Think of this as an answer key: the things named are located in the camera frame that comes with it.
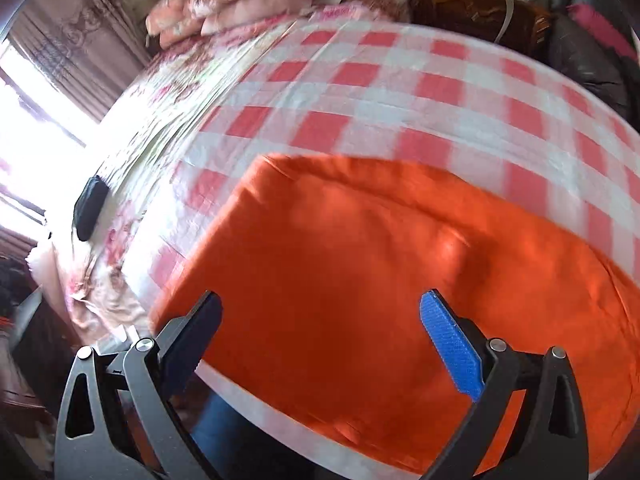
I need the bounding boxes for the bright window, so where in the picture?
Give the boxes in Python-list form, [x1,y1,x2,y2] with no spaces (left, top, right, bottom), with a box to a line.
[0,40,111,231]

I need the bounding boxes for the white charger cable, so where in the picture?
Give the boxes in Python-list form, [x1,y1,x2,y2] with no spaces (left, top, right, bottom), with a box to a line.
[492,0,538,43]

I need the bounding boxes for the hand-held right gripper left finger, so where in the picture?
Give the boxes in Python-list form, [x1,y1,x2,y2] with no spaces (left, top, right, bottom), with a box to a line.
[54,290,223,480]

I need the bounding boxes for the pink white checkered cloth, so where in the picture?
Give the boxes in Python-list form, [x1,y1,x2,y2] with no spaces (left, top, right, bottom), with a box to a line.
[150,2,640,480]

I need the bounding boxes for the floral bedsheet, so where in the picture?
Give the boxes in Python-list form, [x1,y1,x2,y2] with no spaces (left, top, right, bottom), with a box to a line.
[27,2,321,346]

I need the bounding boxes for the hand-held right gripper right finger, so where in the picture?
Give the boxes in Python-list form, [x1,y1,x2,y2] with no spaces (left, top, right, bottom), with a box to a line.
[419,289,591,480]

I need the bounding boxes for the purple patterned curtain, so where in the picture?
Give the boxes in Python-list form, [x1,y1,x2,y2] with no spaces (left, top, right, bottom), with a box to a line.
[10,0,156,146]

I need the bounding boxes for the maroon cloth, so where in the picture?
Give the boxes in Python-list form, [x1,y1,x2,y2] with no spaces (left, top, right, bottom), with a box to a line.
[567,2,640,61]

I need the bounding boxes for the person's leg in jeans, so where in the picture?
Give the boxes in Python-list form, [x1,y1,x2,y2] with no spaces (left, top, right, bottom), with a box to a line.
[192,392,266,480]

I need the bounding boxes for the dark wooden nightstand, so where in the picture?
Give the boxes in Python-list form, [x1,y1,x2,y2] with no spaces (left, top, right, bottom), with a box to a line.
[402,0,556,61]

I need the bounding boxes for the black leather sofa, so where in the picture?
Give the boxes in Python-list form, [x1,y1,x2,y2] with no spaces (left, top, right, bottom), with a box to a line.
[547,0,640,121]

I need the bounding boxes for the dark wooden cabinet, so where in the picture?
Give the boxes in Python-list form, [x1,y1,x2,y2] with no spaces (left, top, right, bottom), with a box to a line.
[0,255,76,441]

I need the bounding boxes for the orange pants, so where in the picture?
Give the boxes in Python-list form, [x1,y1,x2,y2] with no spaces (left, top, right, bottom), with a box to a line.
[150,152,640,478]

